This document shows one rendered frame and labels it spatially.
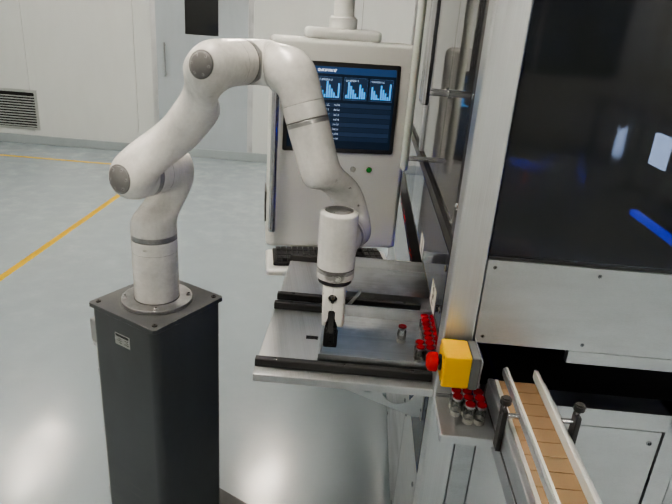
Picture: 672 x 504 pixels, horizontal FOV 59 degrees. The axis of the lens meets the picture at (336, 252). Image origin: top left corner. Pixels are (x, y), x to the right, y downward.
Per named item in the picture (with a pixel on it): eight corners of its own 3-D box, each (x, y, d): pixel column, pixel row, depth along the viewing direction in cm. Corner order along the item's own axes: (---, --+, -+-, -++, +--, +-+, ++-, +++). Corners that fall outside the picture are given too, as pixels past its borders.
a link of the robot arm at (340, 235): (330, 254, 138) (309, 267, 130) (334, 200, 133) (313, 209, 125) (362, 263, 134) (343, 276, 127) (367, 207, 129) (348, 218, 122)
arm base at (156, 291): (106, 301, 161) (100, 237, 154) (159, 278, 177) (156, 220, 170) (155, 322, 152) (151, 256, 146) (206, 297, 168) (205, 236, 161)
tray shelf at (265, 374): (435, 273, 195) (436, 267, 194) (467, 400, 130) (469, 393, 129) (291, 260, 196) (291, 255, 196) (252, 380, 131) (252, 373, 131)
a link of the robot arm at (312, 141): (317, 119, 136) (348, 244, 142) (278, 127, 123) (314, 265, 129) (350, 110, 131) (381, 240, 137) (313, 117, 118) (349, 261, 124)
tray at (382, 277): (438, 273, 190) (439, 263, 188) (448, 311, 166) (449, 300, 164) (333, 264, 191) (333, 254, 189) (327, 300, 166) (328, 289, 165)
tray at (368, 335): (451, 325, 158) (453, 313, 157) (466, 380, 134) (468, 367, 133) (325, 313, 159) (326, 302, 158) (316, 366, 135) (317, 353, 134)
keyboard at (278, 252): (378, 252, 224) (379, 246, 223) (385, 267, 211) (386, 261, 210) (272, 250, 218) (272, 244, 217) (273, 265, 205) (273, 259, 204)
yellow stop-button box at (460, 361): (471, 370, 123) (476, 340, 121) (476, 390, 117) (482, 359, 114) (434, 367, 123) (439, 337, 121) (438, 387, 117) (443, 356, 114)
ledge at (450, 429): (497, 408, 128) (498, 401, 127) (510, 449, 116) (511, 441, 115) (432, 402, 128) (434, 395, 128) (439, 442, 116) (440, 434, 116)
